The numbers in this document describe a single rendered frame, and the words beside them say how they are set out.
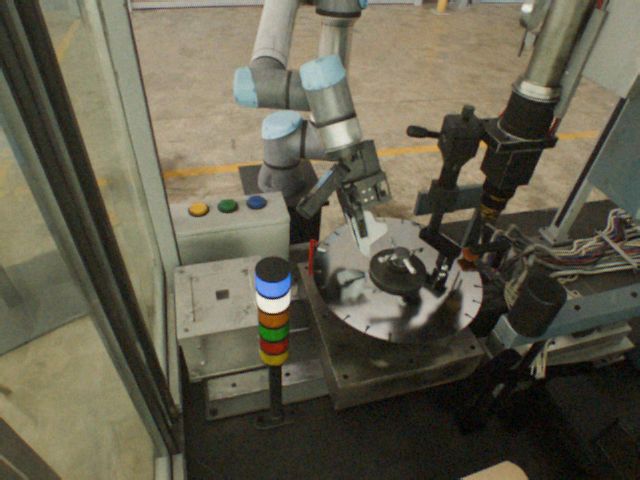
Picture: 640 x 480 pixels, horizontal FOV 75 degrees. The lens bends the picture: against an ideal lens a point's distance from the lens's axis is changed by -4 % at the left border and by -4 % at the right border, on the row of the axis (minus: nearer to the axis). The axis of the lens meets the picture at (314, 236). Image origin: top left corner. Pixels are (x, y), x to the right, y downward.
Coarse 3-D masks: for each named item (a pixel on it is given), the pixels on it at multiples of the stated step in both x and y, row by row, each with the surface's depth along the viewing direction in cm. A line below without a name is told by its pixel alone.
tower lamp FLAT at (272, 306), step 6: (258, 294) 56; (288, 294) 57; (258, 300) 57; (264, 300) 55; (270, 300) 55; (276, 300) 55; (282, 300) 56; (288, 300) 57; (258, 306) 58; (264, 306) 56; (270, 306) 56; (276, 306) 56; (282, 306) 57; (288, 306) 58; (270, 312) 57; (276, 312) 57
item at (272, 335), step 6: (288, 324) 61; (264, 330) 60; (270, 330) 59; (276, 330) 59; (282, 330) 60; (288, 330) 62; (264, 336) 61; (270, 336) 60; (276, 336) 60; (282, 336) 61
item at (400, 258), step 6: (390, 240) 84; (396, 246) 82; (402, 246) 82; (396, 252) 80; (402, 252) 81; (408, 252) 81; (414, 252) 82; (420, 252) 82; (384, 258) 80; (390, 258) 80; (396, 258) 81; (402, 258) 80; (408, 258) 81; (396, 264) 82; (402, 264) 81; (408, 264) 79; (414, 270) 78
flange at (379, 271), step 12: (384, 252) 87; (372, 264) 84; (384, 264) 84; (420, 264) 85; (372, 276) 82; (384, 276) 82; (396, 276) 82; (408, 276) 82; (420, 276) 82; (396, 288) 80; (408, 288) 80
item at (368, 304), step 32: (416, 224) 95; (320, 256) 87; (352, 256) 87; (320, 288) 80; (352, 288) 80; (384, 288) 81; (448, 288) 82; (480, 288) 82; (352, 320) 75; (384, 320) 75; (416, 320) 76; (448, 320) 76
